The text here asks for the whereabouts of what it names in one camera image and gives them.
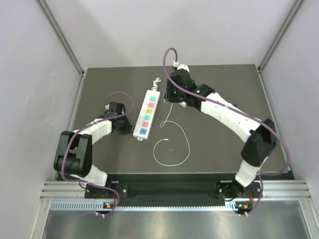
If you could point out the aluminium frame post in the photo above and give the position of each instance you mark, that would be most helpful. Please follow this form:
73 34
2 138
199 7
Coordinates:
297 4
59 34

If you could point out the white power strip coloured sockets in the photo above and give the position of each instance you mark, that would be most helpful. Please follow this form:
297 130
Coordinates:
146 116

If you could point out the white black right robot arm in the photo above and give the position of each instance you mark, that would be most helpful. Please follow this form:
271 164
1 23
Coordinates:
259 141

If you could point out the white square charger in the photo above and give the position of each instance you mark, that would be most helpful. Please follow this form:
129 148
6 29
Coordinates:
183 104

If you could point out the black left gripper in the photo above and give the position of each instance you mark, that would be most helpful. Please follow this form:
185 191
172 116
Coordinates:
128 128

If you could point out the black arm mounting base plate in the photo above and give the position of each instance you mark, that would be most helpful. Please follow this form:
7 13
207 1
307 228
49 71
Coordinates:
211 186

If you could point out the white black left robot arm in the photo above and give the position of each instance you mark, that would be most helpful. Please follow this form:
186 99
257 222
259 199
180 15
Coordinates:
74 155

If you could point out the aluminium frame post left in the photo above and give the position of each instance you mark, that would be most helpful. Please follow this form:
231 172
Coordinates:
59 34

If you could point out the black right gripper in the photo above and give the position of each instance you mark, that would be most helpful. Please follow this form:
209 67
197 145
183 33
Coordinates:
168 96

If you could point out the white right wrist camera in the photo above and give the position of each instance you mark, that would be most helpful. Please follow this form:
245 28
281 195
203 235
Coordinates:
177 66

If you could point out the aluminium frame post right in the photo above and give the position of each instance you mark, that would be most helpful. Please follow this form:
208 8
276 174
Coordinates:
297 4

